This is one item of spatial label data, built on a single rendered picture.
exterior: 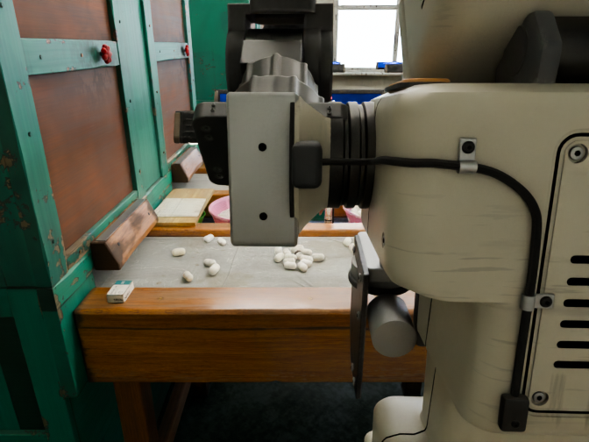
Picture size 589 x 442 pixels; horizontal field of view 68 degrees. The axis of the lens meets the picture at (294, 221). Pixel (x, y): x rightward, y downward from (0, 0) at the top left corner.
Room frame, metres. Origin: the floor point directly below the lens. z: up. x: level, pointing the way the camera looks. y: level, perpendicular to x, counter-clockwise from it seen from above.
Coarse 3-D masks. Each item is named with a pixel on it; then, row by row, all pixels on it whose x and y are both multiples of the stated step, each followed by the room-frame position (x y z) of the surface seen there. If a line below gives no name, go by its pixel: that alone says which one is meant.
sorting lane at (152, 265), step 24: (144, 240) 1.15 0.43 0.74; (168, 240) 1.15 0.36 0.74; (192, 240) 1.15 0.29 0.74; (312, 240) 1.15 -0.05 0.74; (336, 240) 1.15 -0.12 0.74; (144, 264) 1.00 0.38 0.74; (168, 264) 1.00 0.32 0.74; (192, 264) 1.00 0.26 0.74; (240, 264) 1.00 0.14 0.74; (264, 264) 1.00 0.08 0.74; (312, 264) 1.00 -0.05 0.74; (336, 264) 1.00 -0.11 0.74
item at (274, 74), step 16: (256, 64) 0.40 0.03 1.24; (272, 64) 0.39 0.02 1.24; (288, 64) 0.39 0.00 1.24; (304, 64) 0.40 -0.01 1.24; (256, 80) 0.37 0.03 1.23; (272, 80) 0.36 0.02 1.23; (288, 80) 0.37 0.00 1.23; (304, 80) 0.39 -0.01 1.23; (304, 96) 0.36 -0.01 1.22; (320, 96) 0.38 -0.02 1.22; (208, 112) 0.33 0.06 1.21; (224, 112) 0.33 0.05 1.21; (320, 112) 0.33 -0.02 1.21; (336, 112) 0.33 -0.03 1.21; (208, 128) 0.34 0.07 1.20; (224, 128) 0.34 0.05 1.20; (208, 144) 0.35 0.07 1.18; (224, 144) 0.35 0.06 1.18; (208, 160) 0.36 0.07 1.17; (224, 160) 0.36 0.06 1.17; (208, 176) 0.38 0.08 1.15; (224, 176) 0.37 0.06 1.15
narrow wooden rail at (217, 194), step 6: (216, 192) 1.52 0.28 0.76; (222, 192) 1.52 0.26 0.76; (228, 192) 1.52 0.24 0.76; (210, 198) 1.50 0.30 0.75; (216, 198) 1.50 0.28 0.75; (204, 210) 1.50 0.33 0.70; (336, 210) 1.50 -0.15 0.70; (342, 210) 1.50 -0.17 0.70; (204, 216) 1.50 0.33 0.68; (210, 216) 1.50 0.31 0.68; (336, 216) 1.50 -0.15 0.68; (342, 216) 1.50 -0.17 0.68
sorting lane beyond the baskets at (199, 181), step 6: (198, 174) 1.85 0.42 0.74; (204, 174) 1.85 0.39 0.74; (192, 180) 1.76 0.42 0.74; (198, 180) 1.76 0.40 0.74; (204, 180) 1.76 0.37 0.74; (186, 186) 1.67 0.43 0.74; (192, 186) 1.67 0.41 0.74; (198, 186) 1.67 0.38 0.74; (204, 186) 1.67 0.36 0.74; (210, 186) 1.67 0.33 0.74; (216, 186) 1.67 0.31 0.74; (222, 186) 1.67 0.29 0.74; (228, 186) 1.67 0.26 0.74
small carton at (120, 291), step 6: (120, 282) 0.83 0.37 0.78; (126, 282) 0.83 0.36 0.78; (132, 282) 0.84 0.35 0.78; (114, 288) 0.81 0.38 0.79; (120, 288) 0.81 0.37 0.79; (126, 288) 0.81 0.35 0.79; (132, 288) 0.83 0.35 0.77; (108, 294) 0.78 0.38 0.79; (114, 294) 0.78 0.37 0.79; (120, 294) 0.78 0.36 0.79; (126, 294) 0.80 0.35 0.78; (108, 300) 0.78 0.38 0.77; (114, 300) 0.78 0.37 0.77; (120, 300) 0.78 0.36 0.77
